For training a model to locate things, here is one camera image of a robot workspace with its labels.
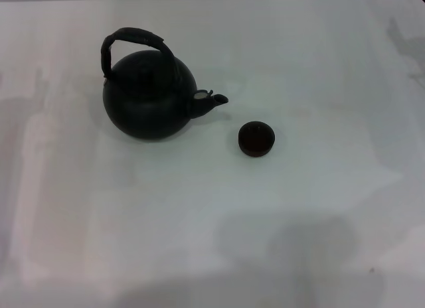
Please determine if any small dark brown teacup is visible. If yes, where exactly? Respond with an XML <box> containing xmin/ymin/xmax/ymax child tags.
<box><xmin>238</xmin><ymin>120</ymin><xmax>276</xmax><ymax>157</ymax></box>

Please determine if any black round teapot with handle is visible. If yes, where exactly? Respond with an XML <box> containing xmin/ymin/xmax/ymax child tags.
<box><xmin>99</xmin><ymin>27</ymin><xmax>230</xmax><ymax>143</ymax></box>

